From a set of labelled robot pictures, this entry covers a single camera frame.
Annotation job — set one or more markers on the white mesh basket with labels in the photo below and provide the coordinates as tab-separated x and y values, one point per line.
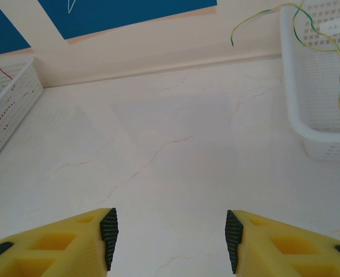
311	86

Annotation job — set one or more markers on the white plastic mesh basket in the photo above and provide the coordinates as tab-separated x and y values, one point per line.
19	95

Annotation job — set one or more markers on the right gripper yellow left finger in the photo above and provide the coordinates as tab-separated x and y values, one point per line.
57	254

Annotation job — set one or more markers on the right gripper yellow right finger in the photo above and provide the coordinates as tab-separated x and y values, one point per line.
288	254

